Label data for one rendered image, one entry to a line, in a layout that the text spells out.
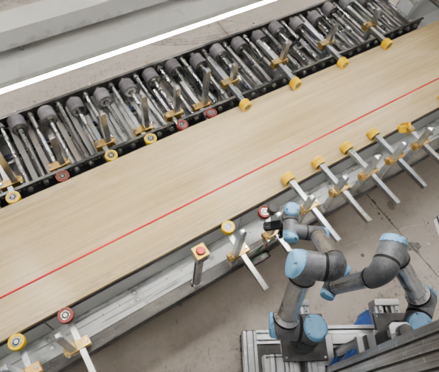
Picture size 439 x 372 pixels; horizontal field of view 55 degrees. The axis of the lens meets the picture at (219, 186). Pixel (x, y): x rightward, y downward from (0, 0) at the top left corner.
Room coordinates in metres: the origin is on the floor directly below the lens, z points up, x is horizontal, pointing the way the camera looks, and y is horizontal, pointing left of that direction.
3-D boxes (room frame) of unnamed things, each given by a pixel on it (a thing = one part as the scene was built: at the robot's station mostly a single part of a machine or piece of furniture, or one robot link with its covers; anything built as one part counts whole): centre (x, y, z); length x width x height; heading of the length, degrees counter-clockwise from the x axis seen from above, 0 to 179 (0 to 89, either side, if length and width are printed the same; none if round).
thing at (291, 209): (1.01, -0.38, 1.32); 0.09 x 0.08 x 0.11; 4
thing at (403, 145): (1.76, -1.11, 0.90); 0.03 x 0.03 x 0.48; 41
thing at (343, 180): (1.43, -0.73, 0.89); 0.03 x 0.03 x 0.48; 41
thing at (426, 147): (1.89, -1.38, 0.95); 0.36 x 0.03 x 0.03; 41
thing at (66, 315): (0.42, 0.66, 0.85); 0.08 x 0.08 x 0.11
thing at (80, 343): (0.30, 0.57, 0.81); 0.13 x 0.06 x 0.05; 131
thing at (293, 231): (0.92, -0.40, 1.32); 0.11 x 0.11 x 0.08; 4
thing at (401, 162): (1.77, -1.15, 0.95); 0.50 x 0.04 x 0.04; 41
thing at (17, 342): (0.26, 0.85, 0.85); 0.08 x 0.08 x 0.11
